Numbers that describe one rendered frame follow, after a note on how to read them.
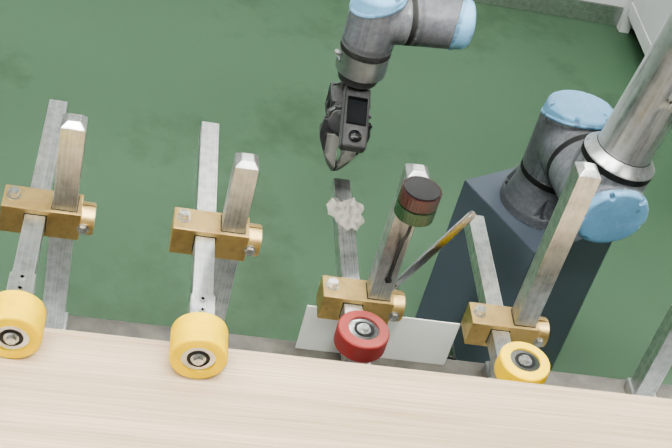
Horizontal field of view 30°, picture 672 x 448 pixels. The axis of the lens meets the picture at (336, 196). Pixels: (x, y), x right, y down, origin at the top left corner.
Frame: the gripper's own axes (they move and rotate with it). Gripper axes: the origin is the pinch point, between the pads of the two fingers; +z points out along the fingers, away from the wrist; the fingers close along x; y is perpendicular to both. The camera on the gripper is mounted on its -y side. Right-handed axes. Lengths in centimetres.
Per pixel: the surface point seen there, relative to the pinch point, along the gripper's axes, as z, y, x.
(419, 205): -29, -44, -4
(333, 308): -1.9, -39.2, 2.7
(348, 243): -3.4, -24.7, -0.2
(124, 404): -7, -68, 34
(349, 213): -4.9, -18.7, -0.4
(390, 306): -3.9, -39.2, -6.1
